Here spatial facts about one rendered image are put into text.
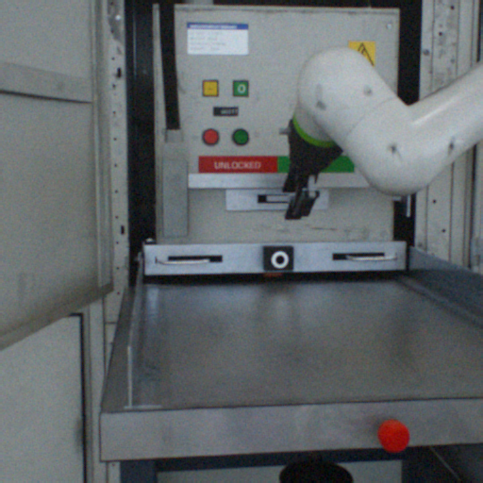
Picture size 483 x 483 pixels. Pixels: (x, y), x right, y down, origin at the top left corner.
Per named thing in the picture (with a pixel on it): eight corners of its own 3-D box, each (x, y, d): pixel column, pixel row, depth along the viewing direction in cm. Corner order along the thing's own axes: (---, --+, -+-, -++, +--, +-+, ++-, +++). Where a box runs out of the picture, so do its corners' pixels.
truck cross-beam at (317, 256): (406, 270, 154) (407, 241, 154) (144, 274, 148) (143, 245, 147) (397, 265, 159) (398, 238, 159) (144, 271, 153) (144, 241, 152)
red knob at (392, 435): (412, 455, 78) (413, 424, 77) (382, 456, 77) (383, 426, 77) (398, 438, 82) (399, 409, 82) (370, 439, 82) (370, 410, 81)
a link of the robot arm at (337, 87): (349, 16, 100) (287, 53, 97) (411, 80, 97) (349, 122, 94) (327, 76, 113) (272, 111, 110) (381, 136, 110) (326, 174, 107)
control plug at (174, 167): (189, 237, 138) (188, 142, 136) (162, 237, 138) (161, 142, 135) (187, 232, 146) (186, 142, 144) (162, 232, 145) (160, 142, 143)
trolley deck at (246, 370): (648, 438, 86) (651, 387, 85) (99, 462, 78) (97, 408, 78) (429, 308, 152) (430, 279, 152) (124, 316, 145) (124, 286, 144)
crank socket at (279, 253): (294, 271, 149) (294, 246, 148) (265, 272, 148) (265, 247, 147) (291, 269, 152) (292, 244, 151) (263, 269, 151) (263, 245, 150)
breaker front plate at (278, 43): (392, 248, 154) (399, 11, 148) (158, 252, 148) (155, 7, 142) (391, 247, 155) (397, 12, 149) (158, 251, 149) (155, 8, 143)
